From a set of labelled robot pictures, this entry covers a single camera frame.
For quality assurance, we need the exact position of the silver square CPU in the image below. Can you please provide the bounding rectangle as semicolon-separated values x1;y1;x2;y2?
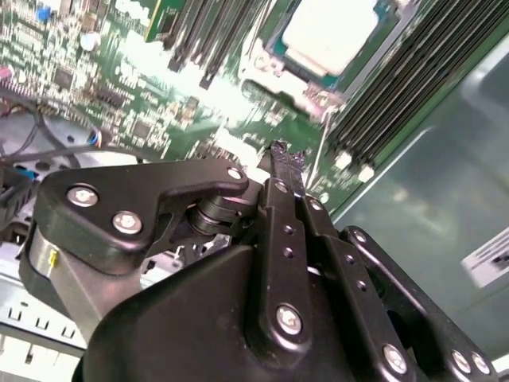
282;0;381;76

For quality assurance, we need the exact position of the metal socket cover frame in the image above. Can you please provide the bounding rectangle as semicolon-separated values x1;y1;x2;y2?
240;49;349;120

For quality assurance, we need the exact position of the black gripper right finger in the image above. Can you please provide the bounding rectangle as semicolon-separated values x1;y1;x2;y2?
293;150;500;382

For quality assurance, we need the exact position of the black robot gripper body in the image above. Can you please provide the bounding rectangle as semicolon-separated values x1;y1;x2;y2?
75;244;377;382

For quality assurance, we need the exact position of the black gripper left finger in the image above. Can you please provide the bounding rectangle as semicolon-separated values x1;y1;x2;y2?
33;141;313;357

